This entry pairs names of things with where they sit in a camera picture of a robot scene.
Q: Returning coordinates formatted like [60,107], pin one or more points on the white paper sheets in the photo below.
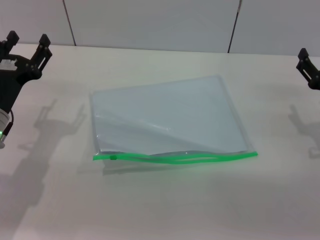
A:
[170,110]

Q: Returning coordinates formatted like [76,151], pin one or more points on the green zipper slider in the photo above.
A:
[112,157]

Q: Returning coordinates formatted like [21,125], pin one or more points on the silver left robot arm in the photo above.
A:
[3,120]

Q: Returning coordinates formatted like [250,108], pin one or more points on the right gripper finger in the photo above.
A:
[311,71]

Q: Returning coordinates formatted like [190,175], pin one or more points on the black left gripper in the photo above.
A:
[10,87]

